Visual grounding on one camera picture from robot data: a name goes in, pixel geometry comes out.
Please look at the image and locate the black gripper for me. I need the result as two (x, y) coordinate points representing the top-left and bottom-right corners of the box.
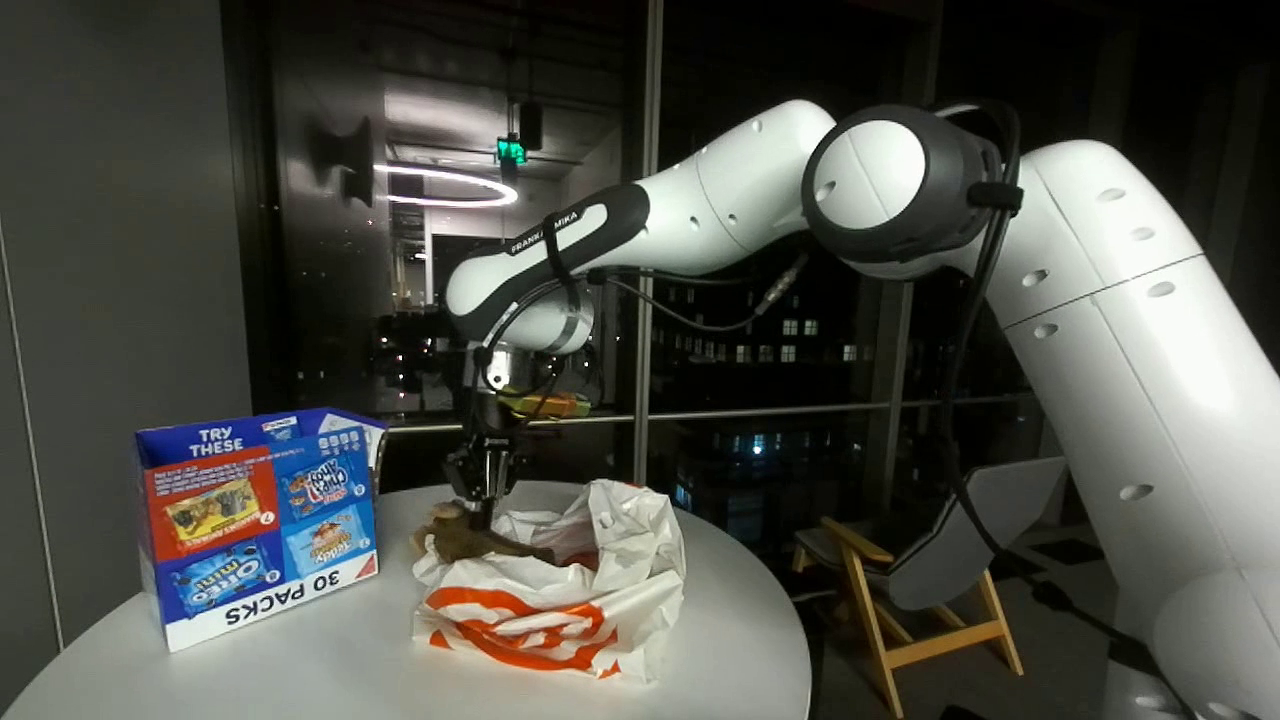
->
(445, 349), (516, 507)

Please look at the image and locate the brown plush moose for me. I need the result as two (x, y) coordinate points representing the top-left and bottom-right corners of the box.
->
(426, 498), (528, 561)

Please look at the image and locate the white orange plastic bag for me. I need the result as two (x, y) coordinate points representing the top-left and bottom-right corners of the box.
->
(414, 478), (687, 687)

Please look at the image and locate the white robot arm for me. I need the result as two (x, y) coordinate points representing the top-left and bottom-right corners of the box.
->
(445, 99), (1280, 720)

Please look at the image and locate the blue snack variety box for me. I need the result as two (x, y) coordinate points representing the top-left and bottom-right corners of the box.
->
(135, 408), (386, 653)

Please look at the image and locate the wooden folding chair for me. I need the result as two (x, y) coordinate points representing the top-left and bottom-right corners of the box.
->
(820, 516), (1025, 720)

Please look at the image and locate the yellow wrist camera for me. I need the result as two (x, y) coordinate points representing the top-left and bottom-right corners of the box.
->
(513, 391), (594, 421)

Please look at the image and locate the round white pedestal table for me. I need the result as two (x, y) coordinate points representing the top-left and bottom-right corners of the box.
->
(5, 485), (812, 720)

